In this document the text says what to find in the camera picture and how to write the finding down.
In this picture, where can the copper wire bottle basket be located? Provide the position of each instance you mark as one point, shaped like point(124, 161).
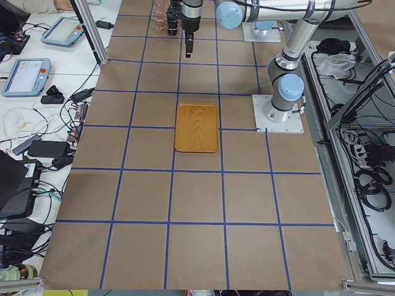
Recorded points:
point(158, 16)

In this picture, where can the dark wine bottle right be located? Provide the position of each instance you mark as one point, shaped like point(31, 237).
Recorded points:
point(173, 16)

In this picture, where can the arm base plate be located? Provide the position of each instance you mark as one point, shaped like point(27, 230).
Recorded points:
point(272, 36)
point(270, 120)

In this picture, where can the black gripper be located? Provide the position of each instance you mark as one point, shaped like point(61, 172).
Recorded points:
point(191, 24)

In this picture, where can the crumpled white cloth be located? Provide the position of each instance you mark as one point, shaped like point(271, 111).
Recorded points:
point(338, 66)

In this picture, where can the wooden tray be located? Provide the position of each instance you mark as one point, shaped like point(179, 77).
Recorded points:
point(196, 128)

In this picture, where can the aluminium frame post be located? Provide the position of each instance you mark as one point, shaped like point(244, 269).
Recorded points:
point(88, 24)

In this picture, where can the aluminium side frame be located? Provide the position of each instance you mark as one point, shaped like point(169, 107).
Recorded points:
point(355, 142)

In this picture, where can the teach pendant upper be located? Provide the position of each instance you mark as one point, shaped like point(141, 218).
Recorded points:
point(64, 32)

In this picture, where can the teach pendant lower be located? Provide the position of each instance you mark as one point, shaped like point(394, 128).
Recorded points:
point(27, 78)

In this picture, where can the black laptop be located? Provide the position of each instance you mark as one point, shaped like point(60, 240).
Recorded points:
point(19, 179)

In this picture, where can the teach pendant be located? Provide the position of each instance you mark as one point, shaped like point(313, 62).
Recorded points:
point(64, 32)
point(27, 78)

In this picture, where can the black power adapter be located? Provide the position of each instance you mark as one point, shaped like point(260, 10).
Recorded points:
point(48, 149)

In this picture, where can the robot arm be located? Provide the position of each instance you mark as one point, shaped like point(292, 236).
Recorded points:
point(287, 86)
point(263, 27)

